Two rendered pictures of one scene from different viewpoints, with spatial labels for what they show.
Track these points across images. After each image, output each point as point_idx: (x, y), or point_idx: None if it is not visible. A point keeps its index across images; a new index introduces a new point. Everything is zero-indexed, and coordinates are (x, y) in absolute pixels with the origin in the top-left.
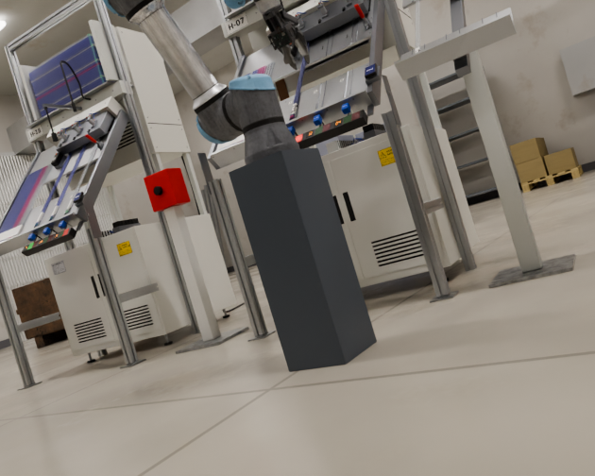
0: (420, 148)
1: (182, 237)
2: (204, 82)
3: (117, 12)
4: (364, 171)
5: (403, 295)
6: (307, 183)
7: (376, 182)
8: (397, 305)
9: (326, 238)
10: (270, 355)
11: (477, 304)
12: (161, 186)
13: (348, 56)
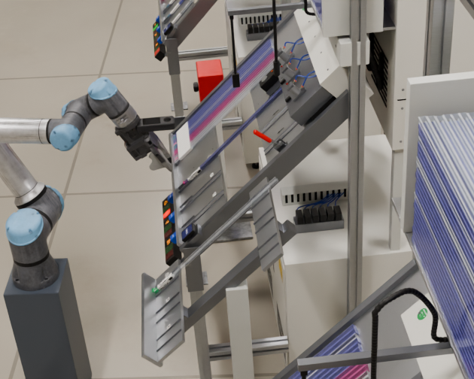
0: (309, 286)
1: None
2: (13, 192)
3: None
4: None
5: (268, 364)
6: (30, 315)
7: (278, 270)
8: (217, 377)
9: (41, 348)
10: (108, 331)
11: None
12: (198, 85)
13: (373, 98)
